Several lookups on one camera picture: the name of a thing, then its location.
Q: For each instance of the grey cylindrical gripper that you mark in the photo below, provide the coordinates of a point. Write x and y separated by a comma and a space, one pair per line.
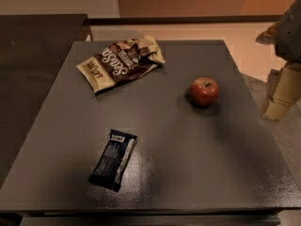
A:
290, 35

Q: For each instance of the dark blue rxbar wrapper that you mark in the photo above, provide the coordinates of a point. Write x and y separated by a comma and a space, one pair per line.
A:
113, 162

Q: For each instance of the red apple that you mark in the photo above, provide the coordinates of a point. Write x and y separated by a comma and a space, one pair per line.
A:
204, 91

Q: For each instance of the brown and cream snack bag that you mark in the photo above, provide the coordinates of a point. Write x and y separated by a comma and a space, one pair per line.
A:
122, 62

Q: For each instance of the dark side counter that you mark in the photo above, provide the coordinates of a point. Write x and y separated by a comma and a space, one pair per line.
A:
32, 51

